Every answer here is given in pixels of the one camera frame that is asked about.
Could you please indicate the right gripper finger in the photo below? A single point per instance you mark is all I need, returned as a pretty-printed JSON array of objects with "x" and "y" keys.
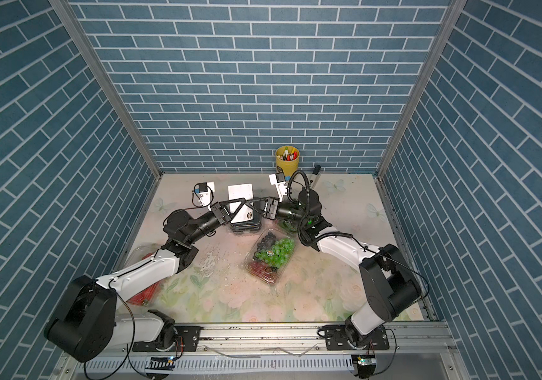
[
  {"x": 257, "y": 201},
  {"x": 257, "y": 209}
]

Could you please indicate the clear box of red berries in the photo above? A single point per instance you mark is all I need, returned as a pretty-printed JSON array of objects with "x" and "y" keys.
[{"x": 146, "y": 296}]

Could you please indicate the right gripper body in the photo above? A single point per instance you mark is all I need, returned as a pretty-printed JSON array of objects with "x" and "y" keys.
[{"x": 272, "y": 208}]

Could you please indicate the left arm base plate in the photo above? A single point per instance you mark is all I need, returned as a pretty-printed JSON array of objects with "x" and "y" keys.
[{"x": 181, "y": 339}]

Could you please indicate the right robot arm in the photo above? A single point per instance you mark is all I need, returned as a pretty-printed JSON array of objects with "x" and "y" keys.
[{"x": 390, "y": 284}]

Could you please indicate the clear box of mixed grapes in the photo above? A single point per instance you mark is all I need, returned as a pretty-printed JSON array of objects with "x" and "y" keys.
[{"x": 270, "y": 255}]

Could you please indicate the aluminium mounting rail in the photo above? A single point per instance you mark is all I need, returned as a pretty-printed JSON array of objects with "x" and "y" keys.
[{"x": 253, "y": 339}]

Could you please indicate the yellow pen cup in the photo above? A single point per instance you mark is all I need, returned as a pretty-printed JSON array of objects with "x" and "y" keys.
[{"x": 288, "y": 168}]

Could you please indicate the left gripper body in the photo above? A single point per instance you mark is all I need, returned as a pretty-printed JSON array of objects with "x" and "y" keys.
[{"x": 218, "y": 214}]

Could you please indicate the white sticker sheet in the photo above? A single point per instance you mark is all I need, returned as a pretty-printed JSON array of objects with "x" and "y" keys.
[{"x": 237, "y": 194}]

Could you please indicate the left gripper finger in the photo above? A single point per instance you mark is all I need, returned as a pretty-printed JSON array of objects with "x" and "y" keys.
[
  {"x": 240, "y": 202},
  {"x": 242, "y": 214}
]

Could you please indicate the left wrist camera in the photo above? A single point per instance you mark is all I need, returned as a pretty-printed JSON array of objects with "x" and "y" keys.
[{"x": 203, "y": 194}]

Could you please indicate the red markers in cup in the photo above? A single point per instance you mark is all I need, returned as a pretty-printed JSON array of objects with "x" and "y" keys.
[{"x": 289, "y": 155}]

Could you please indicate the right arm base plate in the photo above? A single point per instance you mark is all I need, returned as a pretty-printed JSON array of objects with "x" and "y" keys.
[{"x": 342, "y": 338}]

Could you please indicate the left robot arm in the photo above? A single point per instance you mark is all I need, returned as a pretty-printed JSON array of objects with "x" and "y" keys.
[{"x": 85, "y": 322}]

